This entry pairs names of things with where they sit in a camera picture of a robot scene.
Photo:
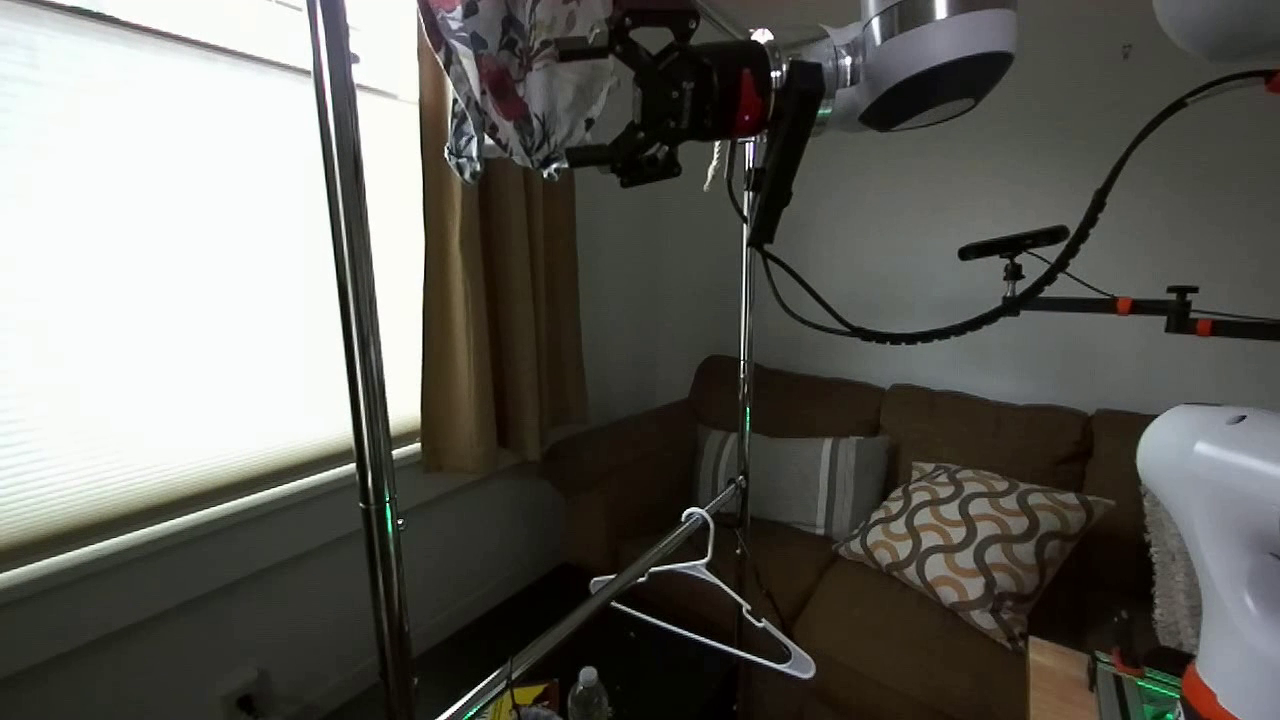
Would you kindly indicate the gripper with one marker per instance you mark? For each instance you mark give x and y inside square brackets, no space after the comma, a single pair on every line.
[705,92]

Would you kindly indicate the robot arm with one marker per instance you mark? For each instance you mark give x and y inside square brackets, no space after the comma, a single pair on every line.
[930,60]

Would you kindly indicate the white floral cloth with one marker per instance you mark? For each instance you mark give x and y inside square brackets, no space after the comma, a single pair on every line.
[505,80]

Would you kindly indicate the chrome clothing rack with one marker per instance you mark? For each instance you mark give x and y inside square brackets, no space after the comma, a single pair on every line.
[352,300]

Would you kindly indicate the chrome rack rod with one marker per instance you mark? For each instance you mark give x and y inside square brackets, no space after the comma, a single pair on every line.
[610,587]

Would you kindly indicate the tan curtain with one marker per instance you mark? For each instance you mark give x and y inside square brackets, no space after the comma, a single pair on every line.
[500,320]

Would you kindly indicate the grey striped pillow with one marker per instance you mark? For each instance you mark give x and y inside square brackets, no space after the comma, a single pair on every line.
[800,480]

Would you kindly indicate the window with white blind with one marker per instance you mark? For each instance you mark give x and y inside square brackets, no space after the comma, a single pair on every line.
[170,270]

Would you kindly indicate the white plastic hanger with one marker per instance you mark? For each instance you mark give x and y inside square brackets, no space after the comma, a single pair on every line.
[745,610]

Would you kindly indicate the wave patterned pillow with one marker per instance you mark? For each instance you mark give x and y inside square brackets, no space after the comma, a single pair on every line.
[975,545]

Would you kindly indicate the brown sofa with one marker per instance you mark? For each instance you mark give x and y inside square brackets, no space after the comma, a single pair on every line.
[900,620]

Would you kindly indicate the clear water bottle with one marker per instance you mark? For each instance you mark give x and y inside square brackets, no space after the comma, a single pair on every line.
[588,698]

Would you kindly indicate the yellow box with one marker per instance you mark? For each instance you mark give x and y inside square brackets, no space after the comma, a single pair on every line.
[530,697]

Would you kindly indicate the white shaggy cushion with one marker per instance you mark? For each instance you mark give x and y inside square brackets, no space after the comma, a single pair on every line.
[1170,580]

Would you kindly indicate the wooden side table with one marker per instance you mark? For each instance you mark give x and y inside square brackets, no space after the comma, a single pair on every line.
[1058,685]

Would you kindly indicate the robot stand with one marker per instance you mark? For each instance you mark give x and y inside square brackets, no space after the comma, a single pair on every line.
[1135,688]

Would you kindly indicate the camera on mount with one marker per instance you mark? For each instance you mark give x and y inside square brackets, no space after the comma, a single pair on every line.
[1015,243]

